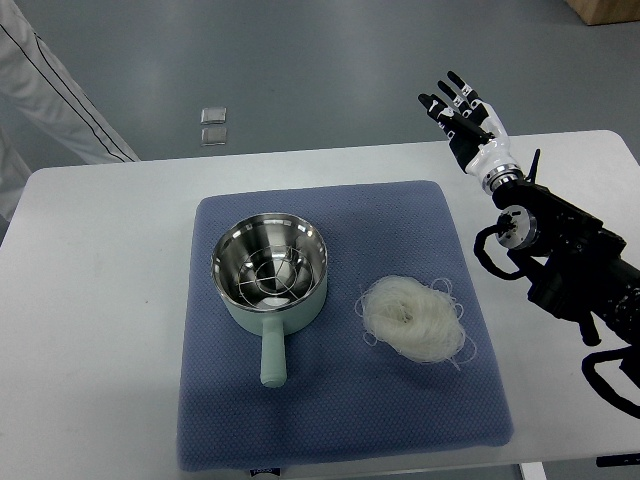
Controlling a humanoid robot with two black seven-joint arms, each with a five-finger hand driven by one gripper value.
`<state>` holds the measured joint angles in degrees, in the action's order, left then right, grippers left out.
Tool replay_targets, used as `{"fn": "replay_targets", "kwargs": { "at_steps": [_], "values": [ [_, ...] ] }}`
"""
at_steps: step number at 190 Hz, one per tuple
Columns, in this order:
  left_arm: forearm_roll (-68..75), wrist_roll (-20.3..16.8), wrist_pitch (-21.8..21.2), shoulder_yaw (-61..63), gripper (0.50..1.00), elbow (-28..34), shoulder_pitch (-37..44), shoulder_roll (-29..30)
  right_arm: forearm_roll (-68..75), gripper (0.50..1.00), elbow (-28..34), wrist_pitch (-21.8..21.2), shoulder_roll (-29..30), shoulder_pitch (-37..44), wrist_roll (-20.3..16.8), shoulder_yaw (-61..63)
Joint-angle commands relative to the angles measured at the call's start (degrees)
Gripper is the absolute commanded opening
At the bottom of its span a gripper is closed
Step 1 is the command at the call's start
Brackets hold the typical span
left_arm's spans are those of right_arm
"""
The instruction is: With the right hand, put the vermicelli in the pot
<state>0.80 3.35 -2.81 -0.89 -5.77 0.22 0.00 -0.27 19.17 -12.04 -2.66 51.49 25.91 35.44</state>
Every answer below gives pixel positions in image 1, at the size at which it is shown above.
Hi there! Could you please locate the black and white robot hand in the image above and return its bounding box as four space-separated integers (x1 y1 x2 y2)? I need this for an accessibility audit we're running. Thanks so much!
418 71 524 194

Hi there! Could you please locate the white vermicelli nest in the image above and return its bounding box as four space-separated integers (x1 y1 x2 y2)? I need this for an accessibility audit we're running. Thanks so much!
354 275 478 369

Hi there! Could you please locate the mint green steel pot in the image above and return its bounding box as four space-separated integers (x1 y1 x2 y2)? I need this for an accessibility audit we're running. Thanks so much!
211 213 328 388

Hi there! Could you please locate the wooden box corner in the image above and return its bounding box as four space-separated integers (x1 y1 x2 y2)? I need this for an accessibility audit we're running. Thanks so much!
566 0 639 26

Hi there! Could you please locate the upper metal floor plate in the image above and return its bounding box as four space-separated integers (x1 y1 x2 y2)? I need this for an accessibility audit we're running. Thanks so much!
200 107 227 125

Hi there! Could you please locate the blue quilted mat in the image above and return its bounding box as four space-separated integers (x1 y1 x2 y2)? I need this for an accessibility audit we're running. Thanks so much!
177 181 513 472

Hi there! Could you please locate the black table control panel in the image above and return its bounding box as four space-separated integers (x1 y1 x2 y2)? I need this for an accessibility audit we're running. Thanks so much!
596 454 640 468

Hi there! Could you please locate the person in white clothing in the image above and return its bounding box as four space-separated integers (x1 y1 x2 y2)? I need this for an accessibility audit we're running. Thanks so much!
0 0 141 223

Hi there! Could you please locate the wire steaming rack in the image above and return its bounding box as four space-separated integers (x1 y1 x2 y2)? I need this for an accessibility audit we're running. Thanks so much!
236 245 315 308

